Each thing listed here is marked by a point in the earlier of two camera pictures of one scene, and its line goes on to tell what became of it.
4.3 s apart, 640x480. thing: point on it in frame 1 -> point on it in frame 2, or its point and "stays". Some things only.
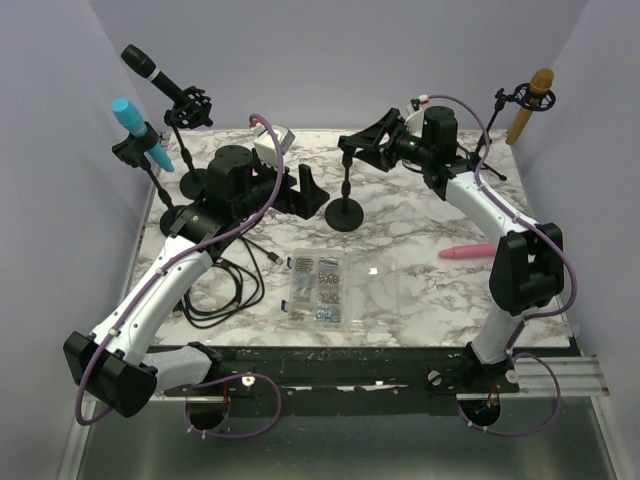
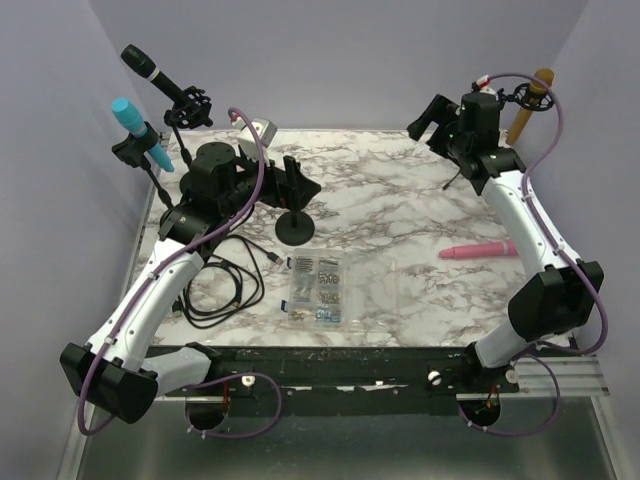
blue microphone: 137,126 stays
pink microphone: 470,251 stays
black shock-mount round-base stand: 194,183 stays
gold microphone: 540,84 stays
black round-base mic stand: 345,214 -> 295,228
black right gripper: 379,155 -> 443,111
